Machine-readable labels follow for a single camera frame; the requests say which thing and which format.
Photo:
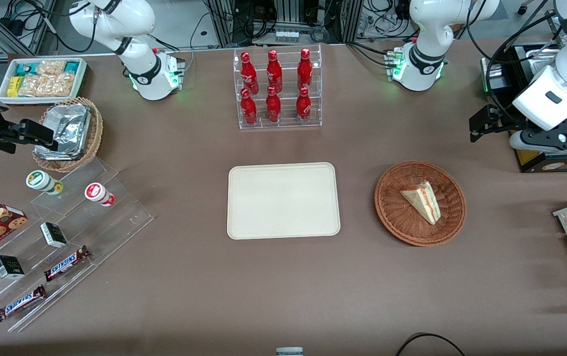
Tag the red lid yogurt cup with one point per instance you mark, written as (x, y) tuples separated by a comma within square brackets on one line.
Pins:
[(98, 193)]

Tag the small black box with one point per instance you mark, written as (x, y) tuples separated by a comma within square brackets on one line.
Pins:
[(9, 267), (53, 235)]

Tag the white rectangular snack tray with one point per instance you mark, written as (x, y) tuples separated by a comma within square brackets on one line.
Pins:
[(1, 96)]

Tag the Snickers chocolate bar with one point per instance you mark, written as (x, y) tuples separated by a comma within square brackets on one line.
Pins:
[(20, 302), (66, 263)]

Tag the red cola bottle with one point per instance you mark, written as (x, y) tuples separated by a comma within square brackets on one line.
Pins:
[(305, 69), (303, 105), (249, 109), (273, 106), (248, 71), (274, 71)]

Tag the white power strip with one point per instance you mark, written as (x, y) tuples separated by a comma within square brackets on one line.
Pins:
[(287, 36)]

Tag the clear acrylic bottle rack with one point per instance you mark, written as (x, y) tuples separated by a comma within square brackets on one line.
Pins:
[(283, 121)]

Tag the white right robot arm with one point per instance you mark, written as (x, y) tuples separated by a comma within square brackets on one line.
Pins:
[(135, 20)]

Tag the steel warmer pan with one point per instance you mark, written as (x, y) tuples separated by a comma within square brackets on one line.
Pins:
[(543, 57)]

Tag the brown wicker basket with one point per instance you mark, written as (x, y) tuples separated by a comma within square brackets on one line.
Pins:
[(397, 207)]

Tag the beige plastic tray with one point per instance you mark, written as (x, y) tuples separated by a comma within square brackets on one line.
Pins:
[(283, 200)]

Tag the aluminium profile frame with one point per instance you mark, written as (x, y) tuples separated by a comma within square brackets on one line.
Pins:
[(288, 12)]

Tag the aluminium foil container stack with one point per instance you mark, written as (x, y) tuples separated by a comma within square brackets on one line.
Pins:
[(68, 128)]

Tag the large clear snack bag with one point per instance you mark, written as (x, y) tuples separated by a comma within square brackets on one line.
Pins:
[(46, 85)]

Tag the black food warmer machine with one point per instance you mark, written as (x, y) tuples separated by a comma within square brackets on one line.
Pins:
[(536, 163)]

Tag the small grey device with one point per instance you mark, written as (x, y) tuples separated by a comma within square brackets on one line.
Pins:
[(289, 351)]

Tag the green lid yogurt cup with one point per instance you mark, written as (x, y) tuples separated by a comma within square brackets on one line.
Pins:
[(41, 181)]

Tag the light wicker basket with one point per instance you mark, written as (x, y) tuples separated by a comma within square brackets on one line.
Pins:
[(95, 133)]

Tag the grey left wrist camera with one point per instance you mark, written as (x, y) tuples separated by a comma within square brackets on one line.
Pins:
[(523, 141)]

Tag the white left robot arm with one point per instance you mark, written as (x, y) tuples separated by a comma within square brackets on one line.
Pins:
[(427, 29)]

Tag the small clear snack bag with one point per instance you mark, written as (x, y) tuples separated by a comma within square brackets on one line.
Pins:
[(51, 66)]

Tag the triangular sandwich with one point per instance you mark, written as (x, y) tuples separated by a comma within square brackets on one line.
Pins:
[(424, 201)]

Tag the yellow snack packet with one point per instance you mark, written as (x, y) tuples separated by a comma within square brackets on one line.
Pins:
[(14, 85)]

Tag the teal snack packet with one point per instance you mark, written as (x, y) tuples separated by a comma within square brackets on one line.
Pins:
[(71, 66), (26, 68)]

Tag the clear acrylic stepped display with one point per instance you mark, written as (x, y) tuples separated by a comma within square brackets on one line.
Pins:
[(80, 222)]

